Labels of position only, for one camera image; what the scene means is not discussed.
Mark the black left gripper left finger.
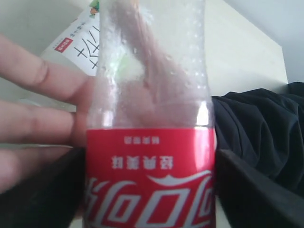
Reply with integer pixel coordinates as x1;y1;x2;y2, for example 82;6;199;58
0;148;86;228

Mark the white fruit label bottle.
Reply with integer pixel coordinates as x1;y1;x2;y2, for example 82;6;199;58
39;0;145;79

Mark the black sleeved forearm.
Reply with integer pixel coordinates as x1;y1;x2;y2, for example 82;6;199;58
212;82;304;192

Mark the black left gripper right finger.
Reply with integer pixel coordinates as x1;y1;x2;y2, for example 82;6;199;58
216;150;304;228

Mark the clear cola bottle red label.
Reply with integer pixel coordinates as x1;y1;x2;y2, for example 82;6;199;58
84;0;216;228

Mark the person's open bare hand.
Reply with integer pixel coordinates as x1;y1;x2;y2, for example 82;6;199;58
0;0;209;194

